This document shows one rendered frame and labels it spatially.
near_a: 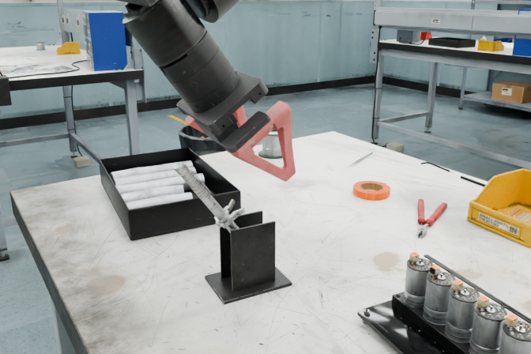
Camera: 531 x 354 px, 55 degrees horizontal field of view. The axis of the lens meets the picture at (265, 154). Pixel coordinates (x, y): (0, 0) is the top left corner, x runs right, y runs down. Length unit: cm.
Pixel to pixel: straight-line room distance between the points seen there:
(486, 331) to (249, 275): 24
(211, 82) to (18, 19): 419
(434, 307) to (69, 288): 39
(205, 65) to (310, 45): 542
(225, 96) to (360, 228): 33
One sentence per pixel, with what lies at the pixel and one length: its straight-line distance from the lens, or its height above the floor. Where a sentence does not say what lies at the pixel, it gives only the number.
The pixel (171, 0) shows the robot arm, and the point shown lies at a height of 106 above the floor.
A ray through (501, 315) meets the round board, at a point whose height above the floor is 81.
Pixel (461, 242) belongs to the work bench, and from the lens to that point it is 72.
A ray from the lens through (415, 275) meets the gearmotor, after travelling 51.
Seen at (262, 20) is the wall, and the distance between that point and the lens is 547.
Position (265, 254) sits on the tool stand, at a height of 79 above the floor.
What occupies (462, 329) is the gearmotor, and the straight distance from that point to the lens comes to 49.
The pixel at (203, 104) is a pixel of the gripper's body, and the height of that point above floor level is 96.
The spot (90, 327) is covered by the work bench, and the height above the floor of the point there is 75.
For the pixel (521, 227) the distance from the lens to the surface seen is 74.
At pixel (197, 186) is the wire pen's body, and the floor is 88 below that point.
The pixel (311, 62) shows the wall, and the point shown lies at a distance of 591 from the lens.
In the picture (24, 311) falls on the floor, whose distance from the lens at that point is 204.
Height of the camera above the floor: 106
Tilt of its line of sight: 18 degrees down
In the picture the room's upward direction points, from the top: straight up
